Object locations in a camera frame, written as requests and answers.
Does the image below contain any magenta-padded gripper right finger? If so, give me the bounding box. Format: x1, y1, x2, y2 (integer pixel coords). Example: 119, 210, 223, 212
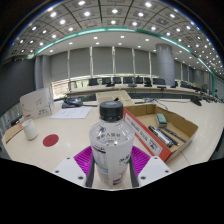
129, 145, 174, 188

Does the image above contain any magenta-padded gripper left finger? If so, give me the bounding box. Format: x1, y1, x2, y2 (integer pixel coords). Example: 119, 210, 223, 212
53, 145, 96, 188

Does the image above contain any clear water bottle black cap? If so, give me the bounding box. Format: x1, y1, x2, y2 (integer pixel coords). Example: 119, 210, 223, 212
88, 100, 136, 187

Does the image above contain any open brown and red carton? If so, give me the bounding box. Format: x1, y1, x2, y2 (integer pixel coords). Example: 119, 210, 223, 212
123, 103, 199, 163

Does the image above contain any black marker pen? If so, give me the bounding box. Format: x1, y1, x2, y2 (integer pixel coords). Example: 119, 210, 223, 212
163, 126, 188, 144
148, 124, 179, 149

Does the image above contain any flat round red coaster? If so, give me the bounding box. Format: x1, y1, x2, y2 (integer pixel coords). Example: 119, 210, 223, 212
42, 133, 60, 148

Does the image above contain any grey-green whiteboard eraser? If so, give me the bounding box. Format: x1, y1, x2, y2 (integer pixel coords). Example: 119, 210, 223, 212
155, 113, 168, 128

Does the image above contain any white printed paper sheet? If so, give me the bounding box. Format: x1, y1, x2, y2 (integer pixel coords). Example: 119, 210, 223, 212
50, 105, 93, 120

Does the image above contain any black desk phone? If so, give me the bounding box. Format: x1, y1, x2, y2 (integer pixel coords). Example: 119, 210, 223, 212
61, 96, 84, 109

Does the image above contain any small open white box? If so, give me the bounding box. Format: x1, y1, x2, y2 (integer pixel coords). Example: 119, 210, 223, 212
95, 89, 136, 108

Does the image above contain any white cardboard paper box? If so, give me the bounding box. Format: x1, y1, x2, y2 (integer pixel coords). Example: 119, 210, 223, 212
19, 87, 55, 121

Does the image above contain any long curved conference desk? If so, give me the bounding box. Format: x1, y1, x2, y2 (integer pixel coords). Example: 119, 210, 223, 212
66, 83, 224, 104

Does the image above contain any row of black office chairs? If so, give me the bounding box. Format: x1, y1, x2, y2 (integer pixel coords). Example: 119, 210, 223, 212
87, 76, 201, 90

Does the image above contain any group of ceiling lights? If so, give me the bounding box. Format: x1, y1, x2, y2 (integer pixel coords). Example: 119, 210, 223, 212
9, 0, 224, 78

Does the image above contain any white mug yellow handle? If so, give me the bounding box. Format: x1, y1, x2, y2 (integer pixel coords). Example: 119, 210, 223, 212
21, 118, 39, 141

